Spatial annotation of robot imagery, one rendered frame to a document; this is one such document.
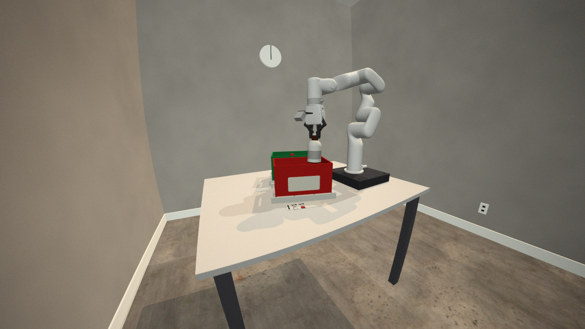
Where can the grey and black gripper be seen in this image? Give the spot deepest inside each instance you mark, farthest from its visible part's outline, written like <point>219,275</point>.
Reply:
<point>317,118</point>

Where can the white paper strip with printed marks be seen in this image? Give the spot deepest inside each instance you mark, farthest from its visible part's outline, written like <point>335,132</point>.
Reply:
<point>303,205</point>

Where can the white bottle with grey label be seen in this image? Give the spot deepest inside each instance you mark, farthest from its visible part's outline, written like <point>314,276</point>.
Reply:
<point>314,150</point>

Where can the green bottle crate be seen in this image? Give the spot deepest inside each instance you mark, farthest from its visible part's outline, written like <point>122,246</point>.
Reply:
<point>286,154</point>

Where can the red crate with dividers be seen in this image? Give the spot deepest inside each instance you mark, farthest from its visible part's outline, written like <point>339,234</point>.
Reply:
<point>296,176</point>

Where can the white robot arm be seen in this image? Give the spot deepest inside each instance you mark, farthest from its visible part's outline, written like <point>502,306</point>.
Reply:
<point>368,116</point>

